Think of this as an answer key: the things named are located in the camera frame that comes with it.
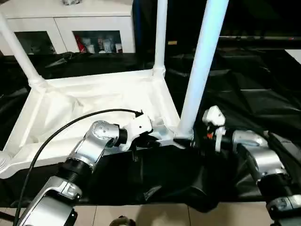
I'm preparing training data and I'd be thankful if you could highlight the white plastic table top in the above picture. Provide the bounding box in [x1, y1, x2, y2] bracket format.
[0, 68, 196, 180]

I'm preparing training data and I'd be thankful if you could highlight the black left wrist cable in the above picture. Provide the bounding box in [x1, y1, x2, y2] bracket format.
[13, 108, 144, 222]

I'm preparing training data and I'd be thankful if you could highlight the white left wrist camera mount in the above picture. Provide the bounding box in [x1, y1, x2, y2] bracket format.
[120, 114, 155, 152]

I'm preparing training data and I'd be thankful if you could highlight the white glass-door cabinet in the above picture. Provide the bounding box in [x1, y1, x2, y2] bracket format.
[0, 0, 137, 56]

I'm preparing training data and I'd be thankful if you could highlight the black table mat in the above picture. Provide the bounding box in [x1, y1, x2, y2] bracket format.
[0, 49, 301, 212]

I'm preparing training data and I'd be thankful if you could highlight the white flat board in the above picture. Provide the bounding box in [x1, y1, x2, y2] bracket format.
[284, 49, 301, 62]

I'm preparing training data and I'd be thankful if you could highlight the red bottle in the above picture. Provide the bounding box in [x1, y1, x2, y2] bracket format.
[76, 35, 86, 53]

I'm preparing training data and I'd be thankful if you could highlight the black stand leg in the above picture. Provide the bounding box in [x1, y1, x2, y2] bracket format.
[0, 210, 15, 222]

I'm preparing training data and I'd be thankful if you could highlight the dark robot foot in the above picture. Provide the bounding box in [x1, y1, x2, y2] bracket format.
[110, 215, 137, 226]

